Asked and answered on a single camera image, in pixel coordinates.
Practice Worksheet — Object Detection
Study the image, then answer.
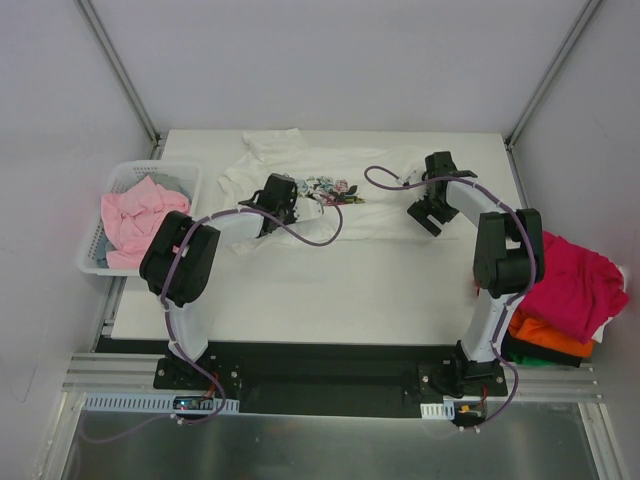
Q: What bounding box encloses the white plastic laundry basket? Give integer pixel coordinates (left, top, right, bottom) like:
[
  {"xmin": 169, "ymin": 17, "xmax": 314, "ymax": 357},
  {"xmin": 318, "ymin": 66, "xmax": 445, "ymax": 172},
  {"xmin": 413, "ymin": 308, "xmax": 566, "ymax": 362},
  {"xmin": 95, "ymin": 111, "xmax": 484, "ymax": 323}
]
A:
[{"xmin": 77, "ymin": 160, "xmax": 202, "ymax": 277}]

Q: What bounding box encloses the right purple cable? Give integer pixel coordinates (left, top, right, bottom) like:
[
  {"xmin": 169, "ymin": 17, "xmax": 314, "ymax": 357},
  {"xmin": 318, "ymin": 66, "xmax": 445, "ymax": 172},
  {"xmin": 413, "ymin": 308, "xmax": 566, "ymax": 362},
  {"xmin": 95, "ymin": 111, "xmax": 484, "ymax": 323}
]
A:
[{"xmin": 363, "ymin": 165, "xmax": 545, "ymax": 438}]

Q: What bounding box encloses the magenta t shirt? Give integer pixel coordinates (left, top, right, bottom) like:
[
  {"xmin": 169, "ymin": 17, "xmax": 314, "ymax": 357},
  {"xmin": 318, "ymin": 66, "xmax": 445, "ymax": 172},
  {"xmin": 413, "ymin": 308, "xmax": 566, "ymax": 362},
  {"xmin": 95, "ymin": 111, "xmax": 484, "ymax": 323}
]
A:
[{"xmin": 519, "ymin": 231, "xmax": 630, "ymax": 343}]

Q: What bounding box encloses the right white cable duct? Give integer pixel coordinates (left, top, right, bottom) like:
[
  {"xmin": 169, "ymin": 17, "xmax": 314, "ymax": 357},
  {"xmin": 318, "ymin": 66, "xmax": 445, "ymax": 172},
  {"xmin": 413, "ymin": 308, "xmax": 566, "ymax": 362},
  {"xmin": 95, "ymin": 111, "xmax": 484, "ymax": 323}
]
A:
[{"xmin": 420, "ymin": 401, "xmax": 455, "ymax": 421}]

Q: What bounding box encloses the white floral t shirt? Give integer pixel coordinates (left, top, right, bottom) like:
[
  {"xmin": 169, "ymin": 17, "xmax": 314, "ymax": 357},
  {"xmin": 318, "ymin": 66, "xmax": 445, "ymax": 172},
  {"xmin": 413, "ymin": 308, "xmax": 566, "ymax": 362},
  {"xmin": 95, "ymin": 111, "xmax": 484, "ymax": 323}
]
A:
[{"xmin": 218, "ymin": 129, "xmax": 460, "ymax": 243}]

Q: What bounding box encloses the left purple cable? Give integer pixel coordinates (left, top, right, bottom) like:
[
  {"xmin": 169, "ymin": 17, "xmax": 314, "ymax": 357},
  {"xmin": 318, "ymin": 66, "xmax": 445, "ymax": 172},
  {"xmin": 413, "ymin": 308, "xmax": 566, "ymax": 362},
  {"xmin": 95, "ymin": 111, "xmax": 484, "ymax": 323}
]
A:
[{"xmin": 79, "ymin": 204, "xmax": 345, "ymax": 444}]

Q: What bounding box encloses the aluminium rail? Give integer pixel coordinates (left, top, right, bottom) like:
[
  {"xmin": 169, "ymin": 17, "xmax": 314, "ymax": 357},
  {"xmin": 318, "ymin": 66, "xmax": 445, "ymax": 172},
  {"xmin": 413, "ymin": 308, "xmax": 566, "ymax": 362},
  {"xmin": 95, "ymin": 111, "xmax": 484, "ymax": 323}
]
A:
[{"xmin": 63, "ymin": 276, "xmax": 602, "ymax": 403}]

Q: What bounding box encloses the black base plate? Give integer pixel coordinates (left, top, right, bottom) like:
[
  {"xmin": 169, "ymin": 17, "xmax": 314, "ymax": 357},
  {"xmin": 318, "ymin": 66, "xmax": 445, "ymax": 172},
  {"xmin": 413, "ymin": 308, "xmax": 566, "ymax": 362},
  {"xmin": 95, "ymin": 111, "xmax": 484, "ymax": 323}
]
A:
[{"xmin": 97, "ymin": 338, "xmax": 512, "ymax": 419}]

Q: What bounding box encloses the purple cable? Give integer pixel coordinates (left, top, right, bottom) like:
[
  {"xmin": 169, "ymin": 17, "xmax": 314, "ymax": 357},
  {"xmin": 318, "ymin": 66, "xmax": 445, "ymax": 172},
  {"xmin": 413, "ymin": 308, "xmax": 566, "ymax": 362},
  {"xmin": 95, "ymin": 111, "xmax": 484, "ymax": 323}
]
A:
[
  {"xmin": 79, "ymin": 204, "xmax": 345, "ymax": 444},
  {"xmin": 363, "ymin": 165, "xmax": 545, "ymax": 438}
]

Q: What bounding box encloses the aluminium frame post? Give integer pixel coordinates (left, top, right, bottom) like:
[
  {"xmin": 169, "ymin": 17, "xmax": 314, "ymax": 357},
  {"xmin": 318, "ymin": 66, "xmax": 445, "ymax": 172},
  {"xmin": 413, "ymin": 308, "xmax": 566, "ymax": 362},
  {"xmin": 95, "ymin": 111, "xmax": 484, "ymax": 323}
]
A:
[
  {"xmin": 75, "ymin": 0, "xmax": 161, "ymax": 149},
  {"xmin": 505, "ymin": 0, "xmax": 604, "ymax": 152}
]

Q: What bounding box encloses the right aluminium frame post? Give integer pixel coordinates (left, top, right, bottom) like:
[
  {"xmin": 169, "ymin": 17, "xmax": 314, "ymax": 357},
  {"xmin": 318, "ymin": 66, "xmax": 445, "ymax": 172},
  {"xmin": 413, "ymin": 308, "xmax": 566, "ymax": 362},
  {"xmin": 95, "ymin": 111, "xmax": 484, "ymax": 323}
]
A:
[{"xmin": 505, "ymin": 0, "xmax": 604, "ymax": 152}]

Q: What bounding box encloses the green t shirt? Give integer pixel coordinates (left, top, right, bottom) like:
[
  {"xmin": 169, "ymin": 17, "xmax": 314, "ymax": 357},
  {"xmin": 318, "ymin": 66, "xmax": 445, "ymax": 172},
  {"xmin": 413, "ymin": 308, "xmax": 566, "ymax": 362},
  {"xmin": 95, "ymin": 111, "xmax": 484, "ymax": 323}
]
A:
[{"xmin": 508, "ymin": 353, "xmax": 555, "ymax": 367}]

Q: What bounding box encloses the orange t shirt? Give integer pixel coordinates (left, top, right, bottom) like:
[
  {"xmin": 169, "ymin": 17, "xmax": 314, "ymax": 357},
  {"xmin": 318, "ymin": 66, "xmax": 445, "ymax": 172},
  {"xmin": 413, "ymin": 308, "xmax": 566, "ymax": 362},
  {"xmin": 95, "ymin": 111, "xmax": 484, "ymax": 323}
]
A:
[{"xmin": 508, "ymin": 309, "xmax": 595, "ymax": 358}]

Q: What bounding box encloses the left aluminium frame post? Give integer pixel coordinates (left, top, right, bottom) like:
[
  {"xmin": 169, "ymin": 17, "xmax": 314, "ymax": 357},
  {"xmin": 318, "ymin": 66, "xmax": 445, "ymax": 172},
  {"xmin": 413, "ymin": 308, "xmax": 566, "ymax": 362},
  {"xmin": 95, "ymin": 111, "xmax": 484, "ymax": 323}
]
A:
[{"xmin": 75, "ymin": 0, "xmax": 161, "ymax": 149}]

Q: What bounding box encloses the left white cable duct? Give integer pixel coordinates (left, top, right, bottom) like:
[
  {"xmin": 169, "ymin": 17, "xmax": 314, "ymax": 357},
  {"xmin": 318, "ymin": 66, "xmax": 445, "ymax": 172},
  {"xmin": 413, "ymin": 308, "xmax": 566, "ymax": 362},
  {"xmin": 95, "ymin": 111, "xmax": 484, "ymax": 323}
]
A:
[{"xmin": 84, "ymin": 393, "xmax": 240, "ymax": 415}]

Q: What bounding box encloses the white cable duct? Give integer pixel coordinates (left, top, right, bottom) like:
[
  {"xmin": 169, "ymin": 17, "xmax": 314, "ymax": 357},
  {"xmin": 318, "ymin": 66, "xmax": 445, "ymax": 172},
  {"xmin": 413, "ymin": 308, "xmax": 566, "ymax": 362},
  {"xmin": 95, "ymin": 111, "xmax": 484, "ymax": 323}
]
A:
[
  {"xmin": 84, "ymin": 393, "xmax": 240, "ymax": 415},
  {"xmin": 420, "ymin": 401, "xmax": 455, "ymax": 421}
]

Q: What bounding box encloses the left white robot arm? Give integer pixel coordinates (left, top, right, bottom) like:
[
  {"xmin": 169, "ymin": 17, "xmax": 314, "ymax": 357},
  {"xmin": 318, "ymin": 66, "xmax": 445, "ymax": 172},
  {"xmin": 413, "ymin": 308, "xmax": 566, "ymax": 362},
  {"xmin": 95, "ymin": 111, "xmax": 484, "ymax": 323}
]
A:
[{"xmin": 139, "ymin": 174, "xmax": 324, "ymax": 389}]

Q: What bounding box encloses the pink t shirt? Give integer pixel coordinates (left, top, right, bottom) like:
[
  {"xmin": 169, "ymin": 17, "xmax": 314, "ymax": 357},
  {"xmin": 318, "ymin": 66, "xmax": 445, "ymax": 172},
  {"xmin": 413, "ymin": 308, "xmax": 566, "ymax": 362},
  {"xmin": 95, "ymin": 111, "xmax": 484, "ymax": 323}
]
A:
[{"xmin": 99, "ymin": 175, "xmax": 193, "ymax": 270}]

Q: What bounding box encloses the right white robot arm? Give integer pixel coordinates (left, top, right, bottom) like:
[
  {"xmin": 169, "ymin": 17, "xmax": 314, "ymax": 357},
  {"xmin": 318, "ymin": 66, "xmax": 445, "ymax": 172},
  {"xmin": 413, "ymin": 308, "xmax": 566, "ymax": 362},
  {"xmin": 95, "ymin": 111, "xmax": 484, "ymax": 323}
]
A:
[{"xmin": 407, "ymin": 151, "xmax": 544, "ymax": 398}]

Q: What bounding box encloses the black t shirt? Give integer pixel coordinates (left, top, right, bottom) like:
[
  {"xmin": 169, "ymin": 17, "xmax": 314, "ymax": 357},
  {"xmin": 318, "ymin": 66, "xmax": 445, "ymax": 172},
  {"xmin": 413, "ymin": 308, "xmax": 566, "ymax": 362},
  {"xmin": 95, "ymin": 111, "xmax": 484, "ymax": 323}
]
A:
[{"xmin": 501, "ymin": 331, "xmax": 586, "ymax": 368}]

